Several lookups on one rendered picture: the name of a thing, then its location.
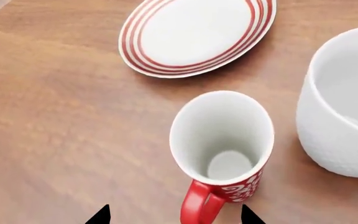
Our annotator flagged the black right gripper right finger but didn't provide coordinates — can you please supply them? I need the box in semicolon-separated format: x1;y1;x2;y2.
241;203;266;224

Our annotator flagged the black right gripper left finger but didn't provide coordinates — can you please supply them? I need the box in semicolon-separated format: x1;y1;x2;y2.
84;203;111;224

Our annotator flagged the red mug with white pattern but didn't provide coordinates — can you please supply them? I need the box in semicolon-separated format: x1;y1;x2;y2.
169;90;275;224

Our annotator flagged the white plate with red rings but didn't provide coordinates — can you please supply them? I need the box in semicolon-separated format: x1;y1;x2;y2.
117;0;277;79

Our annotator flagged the white textured bowl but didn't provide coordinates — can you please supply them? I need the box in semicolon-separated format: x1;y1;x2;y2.
295;24;358;179

